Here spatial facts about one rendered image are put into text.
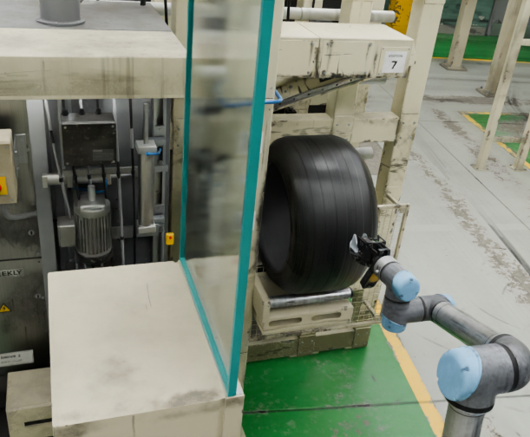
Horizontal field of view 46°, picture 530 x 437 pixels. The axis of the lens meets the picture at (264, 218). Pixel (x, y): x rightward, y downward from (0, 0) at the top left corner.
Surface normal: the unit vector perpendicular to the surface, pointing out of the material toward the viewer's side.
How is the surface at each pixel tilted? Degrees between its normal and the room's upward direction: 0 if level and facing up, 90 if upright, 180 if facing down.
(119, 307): 0
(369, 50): 90
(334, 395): 0
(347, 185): 42
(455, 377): 82
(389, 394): 0
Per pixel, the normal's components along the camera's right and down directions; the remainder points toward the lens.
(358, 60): 0.30, 0.49
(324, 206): 0.30, -0.10
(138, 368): 0.09, -0.87
